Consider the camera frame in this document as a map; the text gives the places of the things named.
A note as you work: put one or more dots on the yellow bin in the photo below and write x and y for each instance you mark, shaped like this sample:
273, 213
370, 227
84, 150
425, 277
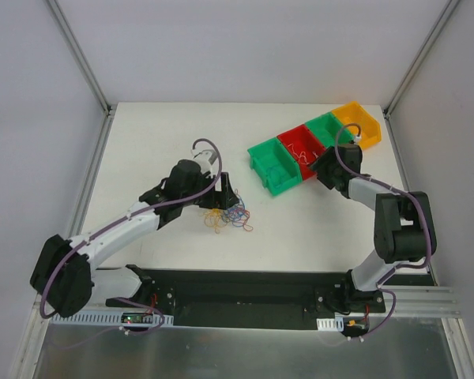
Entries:
370, 129

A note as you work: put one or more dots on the left aluminium frame post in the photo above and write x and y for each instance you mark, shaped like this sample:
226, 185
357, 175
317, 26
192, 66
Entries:
75, 49

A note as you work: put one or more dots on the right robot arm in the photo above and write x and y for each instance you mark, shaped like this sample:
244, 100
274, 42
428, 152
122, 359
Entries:
404, 234

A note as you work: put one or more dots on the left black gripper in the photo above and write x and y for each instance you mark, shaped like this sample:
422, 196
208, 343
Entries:
220, 189

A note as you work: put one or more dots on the green bin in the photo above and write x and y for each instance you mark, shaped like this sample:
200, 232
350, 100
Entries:
274, 166
326, 127

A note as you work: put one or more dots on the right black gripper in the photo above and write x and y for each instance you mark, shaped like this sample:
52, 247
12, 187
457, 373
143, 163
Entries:
326, 170

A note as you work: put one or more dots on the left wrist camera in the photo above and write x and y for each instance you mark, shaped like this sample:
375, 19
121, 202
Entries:
205, 159

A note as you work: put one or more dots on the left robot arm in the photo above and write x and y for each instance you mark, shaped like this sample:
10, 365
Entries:
65, 270

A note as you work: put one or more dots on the far green bin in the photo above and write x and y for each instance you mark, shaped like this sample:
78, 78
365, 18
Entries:
326, 127

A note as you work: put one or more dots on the red bin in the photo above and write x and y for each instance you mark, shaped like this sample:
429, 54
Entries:
303, 146

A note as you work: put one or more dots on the white cable duct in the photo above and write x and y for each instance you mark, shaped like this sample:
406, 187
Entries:
114, 318
334, 324

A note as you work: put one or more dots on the near green bin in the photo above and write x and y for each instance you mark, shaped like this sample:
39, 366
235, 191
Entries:
274, 166

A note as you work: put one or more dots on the left white cable duct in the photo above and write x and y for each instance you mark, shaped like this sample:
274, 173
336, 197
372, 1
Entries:
114, 318

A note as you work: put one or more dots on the right aluminium frame post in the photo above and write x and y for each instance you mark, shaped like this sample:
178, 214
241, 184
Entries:
438, 27

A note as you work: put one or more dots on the aluminium frame post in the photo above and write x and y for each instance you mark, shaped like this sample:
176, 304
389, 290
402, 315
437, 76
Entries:
75, 49
438, 27

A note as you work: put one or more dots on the right white cable duct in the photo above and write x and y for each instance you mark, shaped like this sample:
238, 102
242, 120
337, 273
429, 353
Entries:
334, 324

